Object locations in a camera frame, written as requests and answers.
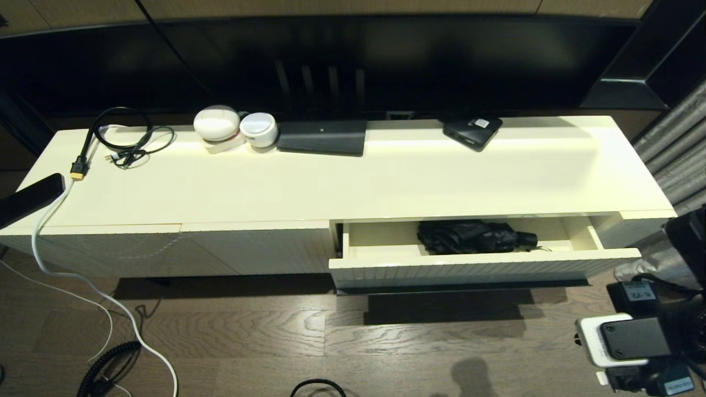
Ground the grey curtain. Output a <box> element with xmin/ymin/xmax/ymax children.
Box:
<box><xmin>613</xmin><ymin>80</ymin><xmax>706</xmax><ymax>285</ymax></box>

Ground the white black wrist camera box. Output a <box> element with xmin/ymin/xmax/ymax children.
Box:
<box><xmin>575</xmin><ymin>313</ymin><xmax>673</xmax><ymax>368</ymax></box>

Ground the small white cylindrical device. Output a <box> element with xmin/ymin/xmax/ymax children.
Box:
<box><xmin>240</xmin><ymin>112</ymin><xmax>279</xmax><ymax>148</ymax></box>

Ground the flat black set-top box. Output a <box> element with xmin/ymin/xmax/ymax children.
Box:
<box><xmin>277</xmin><ymin>120</ymin><xmax>367</xmax><ymax>157</ymax></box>

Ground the black angular wall frame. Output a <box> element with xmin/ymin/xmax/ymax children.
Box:
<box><xmin>579</xmin><ymin>0</ymin><xmax>706</xmax><ymax>111</ymax></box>

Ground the black folding umbrella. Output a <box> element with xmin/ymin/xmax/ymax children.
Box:
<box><xmin>416</xmin><ymin>219</ymin><xmax>552</xmax><ymax>255</ymax></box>

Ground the black spiral cord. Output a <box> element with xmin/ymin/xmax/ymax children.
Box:
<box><xmin>77</xmin><ymin>341</ymin><xmax>143</xmax><ymax>397</ymax></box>

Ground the black cable with yellow plug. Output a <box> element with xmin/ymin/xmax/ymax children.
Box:
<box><xmin>69</xmin><ymin>107</ymin><xmax>155</xmax><ymax>181</ymax></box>

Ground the large round white device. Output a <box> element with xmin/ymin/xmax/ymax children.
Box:
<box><xmin>193</xmin><ymin>105</ymin><xmax>242</xmax><ymax>144</ymax></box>

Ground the small black box with label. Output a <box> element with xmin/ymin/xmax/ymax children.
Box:
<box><xmin>443</xmin><ymin>116</ymin><xmax>504</xmax><ymax>152</ymax></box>

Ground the white flat base plate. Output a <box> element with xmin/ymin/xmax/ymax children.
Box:
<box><xmin>205</xmin><ymin>135</ymin><xmax>248</xmax><ymax>155</ymax></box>

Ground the black flat television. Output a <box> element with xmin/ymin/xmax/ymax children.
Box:
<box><xmin>0</xmin><ymin>15</ymin><xmax>640</xmax><ymax>123</ymax></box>

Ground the thick white power cable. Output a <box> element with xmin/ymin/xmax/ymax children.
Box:
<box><xmin>32</xmin><ymin>179</ymin><xmax>180</xmax><ymax>397</ymax></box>

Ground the thin black coiled-up cable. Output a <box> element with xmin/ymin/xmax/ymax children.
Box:
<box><xmin>106</xmin><ymin>126</ymin><xmax>176</xmax><ymax>169</ymax></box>

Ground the white fluted cabinet door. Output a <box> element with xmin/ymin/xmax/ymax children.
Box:
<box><xmin>41</xmin><ymin>224</ymin><xmax>239</xmax><ymax>278</ymax></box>
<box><xmin>181</xmin><ymin>221</ymin><xmax>340</xmax><ymax>275</ymax></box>

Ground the black floor cable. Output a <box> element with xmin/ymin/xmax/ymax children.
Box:
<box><xmin>291</xmin><ymin>379</ymin><xmax>347</xmax><ymax>397</ymax></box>

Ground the white fluted drawer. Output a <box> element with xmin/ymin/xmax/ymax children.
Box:
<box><xmin>328</xmin><ymin>214</ymin><xmax>641</xmax><ymax>291</ymax></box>

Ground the white tv cabinet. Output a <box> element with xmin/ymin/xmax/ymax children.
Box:
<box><xmin>0</xmin><ymin>115</ymin><xmax>678</xmax><ymax>279</ymax></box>

